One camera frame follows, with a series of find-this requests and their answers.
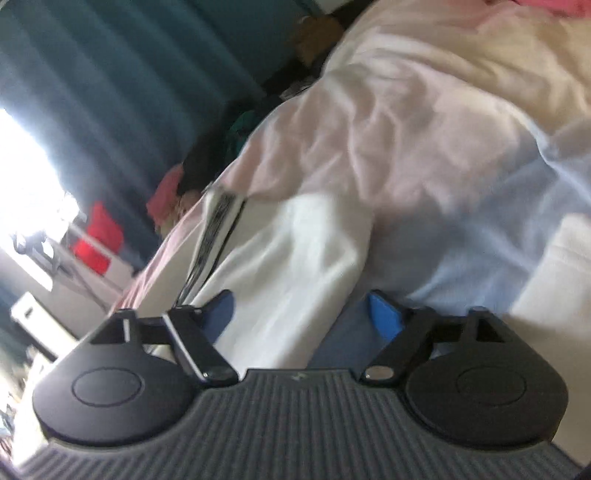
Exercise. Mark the white fleece cloth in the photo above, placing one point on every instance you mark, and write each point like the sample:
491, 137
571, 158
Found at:
561, 272

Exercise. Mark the bright pink blanket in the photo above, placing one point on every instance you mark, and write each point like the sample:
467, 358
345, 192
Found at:
535, 6

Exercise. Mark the pale pink bed sheet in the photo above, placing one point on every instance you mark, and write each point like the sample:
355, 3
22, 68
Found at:
415, 115

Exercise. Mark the dark clothes pile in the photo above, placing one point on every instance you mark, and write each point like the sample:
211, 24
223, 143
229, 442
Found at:
221, 143

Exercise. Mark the red cloth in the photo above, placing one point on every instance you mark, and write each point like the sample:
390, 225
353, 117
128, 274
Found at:
98, 239

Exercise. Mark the teal curtain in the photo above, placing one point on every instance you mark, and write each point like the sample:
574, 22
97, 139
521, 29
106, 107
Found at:
138, 78

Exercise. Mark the light blue cloth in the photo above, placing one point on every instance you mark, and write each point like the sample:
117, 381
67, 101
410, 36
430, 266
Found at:
461, 240

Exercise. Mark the white pants with black stripe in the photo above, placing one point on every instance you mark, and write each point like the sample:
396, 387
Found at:
295, 277

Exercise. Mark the brown plush toy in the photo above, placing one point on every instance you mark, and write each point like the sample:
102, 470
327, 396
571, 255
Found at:
316, 37

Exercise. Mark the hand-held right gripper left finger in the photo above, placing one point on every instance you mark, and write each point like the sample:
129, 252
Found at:
222, 310

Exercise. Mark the pink cloth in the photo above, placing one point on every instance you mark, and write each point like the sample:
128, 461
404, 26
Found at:
165, 196

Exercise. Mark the white box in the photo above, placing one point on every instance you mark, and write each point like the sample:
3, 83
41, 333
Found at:
34, 323

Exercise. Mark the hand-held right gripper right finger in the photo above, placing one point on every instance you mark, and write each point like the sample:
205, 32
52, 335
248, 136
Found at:
384, 318

